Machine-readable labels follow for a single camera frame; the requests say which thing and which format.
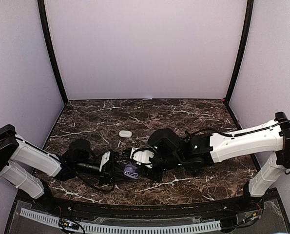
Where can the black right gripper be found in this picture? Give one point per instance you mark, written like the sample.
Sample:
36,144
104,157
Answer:
157,177

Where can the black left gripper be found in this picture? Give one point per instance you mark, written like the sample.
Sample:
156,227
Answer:
106,168

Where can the purple earbud charging case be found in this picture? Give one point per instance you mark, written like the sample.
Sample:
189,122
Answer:
130,171

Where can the white earbud charging case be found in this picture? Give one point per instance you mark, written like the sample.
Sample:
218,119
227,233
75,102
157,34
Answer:
125,134

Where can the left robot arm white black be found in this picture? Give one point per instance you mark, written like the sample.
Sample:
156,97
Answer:
78,161

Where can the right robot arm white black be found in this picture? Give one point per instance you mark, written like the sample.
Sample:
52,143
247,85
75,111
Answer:
167,150

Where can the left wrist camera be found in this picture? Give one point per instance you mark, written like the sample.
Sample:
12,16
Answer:
109,162

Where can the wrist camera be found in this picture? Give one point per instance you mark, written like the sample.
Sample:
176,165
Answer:
141,157
109,162

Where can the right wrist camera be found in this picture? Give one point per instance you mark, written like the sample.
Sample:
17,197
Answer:
141,157

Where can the black front table rail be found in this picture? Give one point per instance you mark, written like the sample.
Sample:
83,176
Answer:
208,209

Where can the white slotted cable duct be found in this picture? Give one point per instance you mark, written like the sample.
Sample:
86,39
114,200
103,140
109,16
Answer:
122,227

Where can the left black frame post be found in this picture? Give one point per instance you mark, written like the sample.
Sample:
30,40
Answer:
50,50

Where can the black frame post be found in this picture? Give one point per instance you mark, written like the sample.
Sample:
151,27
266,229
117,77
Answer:
241,51
50,50

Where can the right black frame post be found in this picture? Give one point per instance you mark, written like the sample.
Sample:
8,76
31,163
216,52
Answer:
241,51

